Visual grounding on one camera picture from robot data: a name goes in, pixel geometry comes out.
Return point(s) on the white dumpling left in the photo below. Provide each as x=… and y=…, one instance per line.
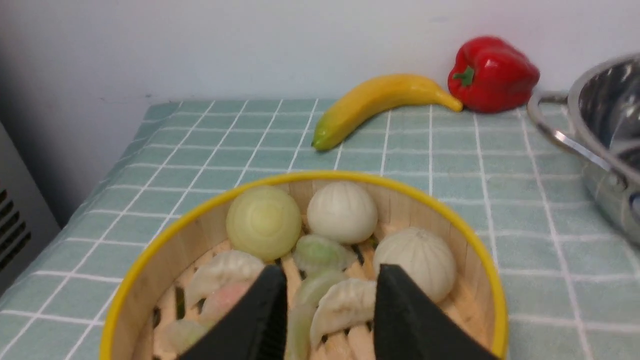
x=224, y=268

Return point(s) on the white dumpling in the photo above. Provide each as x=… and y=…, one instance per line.
x=348, y=303
x=224, y=268

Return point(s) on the white round bun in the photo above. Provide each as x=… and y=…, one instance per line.
x=343, y=212
x=424, y=256

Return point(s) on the white dumpling front centre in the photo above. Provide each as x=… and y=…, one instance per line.
x=348, y=303

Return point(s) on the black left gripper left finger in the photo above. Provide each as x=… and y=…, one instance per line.
x=254, y=329

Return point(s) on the bamboo steamer basket yellow rim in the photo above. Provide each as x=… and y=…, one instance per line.
x=147, y=299

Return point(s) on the grey appliance with vents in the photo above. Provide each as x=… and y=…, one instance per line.
x=27, y=224

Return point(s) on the green tinted dumpling centre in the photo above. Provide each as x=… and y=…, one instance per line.
x=314, y=254

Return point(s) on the pink tinted dumpling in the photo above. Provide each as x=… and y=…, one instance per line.
x=220, y=302

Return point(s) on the yellow banana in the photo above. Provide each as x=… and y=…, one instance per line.
x=372, y=97

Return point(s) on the pale yellow round bun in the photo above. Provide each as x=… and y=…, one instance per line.
x=265, y=222

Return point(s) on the red bell pepper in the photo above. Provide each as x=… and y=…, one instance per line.
x=491, y=76

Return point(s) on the green checked tablecloth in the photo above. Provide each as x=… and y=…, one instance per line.
x=571, y=281

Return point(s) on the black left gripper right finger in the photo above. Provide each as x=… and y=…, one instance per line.
x=410, y=326

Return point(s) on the white round bun rear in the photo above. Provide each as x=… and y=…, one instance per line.
x=343, y=212

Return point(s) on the stainless steel pot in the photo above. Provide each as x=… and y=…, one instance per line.
x=603, y=107

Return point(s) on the white round bun right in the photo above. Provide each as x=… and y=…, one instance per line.
x=424, y=256

